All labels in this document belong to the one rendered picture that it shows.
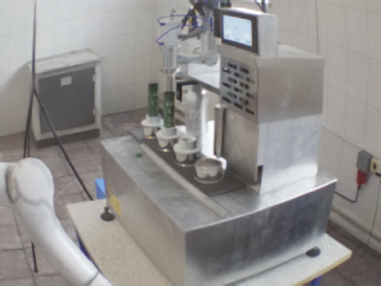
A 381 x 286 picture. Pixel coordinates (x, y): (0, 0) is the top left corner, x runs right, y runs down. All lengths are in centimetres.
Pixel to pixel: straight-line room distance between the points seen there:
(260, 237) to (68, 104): 327
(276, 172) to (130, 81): 405
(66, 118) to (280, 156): 326
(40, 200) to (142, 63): 449
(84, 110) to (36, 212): 361
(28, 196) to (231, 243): 58
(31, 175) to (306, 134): 75
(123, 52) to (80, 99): 100
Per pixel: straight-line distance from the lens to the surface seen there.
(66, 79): 414
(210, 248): 106
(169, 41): 126
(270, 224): 113
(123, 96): 511
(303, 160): 120
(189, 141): 128
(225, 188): 114
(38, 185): 68
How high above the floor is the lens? 154
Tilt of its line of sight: 21 degrees down
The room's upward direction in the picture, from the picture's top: 1 degrees clockwise
